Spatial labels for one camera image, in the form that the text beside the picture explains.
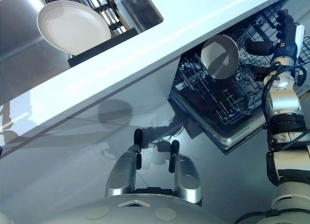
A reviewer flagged dishwasher with open door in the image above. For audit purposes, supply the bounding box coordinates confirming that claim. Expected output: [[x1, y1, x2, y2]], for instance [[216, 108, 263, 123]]
[[168, 0, 310, 157]]

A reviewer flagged blue wire cutlery basket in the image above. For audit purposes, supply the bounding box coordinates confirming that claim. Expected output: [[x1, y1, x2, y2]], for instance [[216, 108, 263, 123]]
[[301, 36, 310, 65]]

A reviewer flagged black wire dishwasher rack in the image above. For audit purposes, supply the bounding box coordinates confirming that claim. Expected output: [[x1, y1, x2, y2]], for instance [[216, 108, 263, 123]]
[[174, 0, 310, 127]]

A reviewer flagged silver left robot leg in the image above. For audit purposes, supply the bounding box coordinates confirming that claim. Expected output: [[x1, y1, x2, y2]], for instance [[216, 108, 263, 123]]
[[105, 128, 143, 198]]

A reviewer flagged stainless steel sink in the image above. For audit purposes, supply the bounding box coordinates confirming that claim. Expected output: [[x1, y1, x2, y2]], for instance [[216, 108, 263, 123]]
[[0, 0, 164, 106]]

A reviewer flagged silver robot torso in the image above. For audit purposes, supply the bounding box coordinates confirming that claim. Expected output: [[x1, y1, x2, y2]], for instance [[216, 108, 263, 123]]
[[0, 192, 230, 224]]

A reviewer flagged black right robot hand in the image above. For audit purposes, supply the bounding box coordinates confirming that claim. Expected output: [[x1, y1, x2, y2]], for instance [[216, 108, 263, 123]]
[[244, 10, 305, 59]]

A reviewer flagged large white plate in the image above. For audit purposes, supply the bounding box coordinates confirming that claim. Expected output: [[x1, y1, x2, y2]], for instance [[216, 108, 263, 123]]
[[36, 0, 112, 56]]

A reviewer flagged white bowl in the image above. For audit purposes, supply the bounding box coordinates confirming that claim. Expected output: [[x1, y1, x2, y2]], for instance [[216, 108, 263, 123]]
[[200, 34, 240, 80]]

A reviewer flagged black sink drying rack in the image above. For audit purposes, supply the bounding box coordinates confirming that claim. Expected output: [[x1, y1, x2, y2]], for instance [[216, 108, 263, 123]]
[[40, 0, 139, 68]]

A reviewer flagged silver right robot leg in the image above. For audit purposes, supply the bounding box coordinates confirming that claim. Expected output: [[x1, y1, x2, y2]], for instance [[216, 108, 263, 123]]
[[168, 139, 203, 207]]

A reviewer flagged silver robot leg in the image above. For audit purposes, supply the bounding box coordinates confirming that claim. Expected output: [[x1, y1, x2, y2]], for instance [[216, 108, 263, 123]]
[[105, 128, 143, 198], [168, 139, 203, 207]]

